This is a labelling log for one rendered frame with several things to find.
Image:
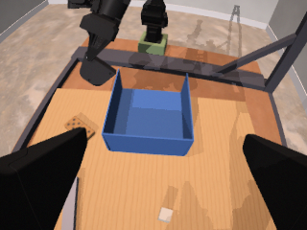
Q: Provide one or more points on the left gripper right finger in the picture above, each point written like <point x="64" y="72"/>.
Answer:
<point x="281" y="177"/>

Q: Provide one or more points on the orange domino tile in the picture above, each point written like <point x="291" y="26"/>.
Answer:
<point x="76" y="122"/>

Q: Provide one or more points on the blue open-top tray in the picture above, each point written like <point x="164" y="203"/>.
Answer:
<point x="148" y="121"/>

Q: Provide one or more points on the light grey flat bar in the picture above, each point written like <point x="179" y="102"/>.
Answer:
<point x="69" y="211"/>

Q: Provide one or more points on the light orange flat board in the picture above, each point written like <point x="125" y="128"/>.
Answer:
<point x="210" y="188"/>

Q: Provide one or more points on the small beige cube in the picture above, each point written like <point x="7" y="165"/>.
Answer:
<point x="165" y="215"/>

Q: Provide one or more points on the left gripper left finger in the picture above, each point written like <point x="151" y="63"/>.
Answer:
<point x="35" y="181"/>

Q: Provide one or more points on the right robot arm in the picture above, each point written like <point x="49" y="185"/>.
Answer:
<point x="152" y="14"/>

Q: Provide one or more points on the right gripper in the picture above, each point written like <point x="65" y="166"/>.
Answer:
<point x="100" y="28"/>

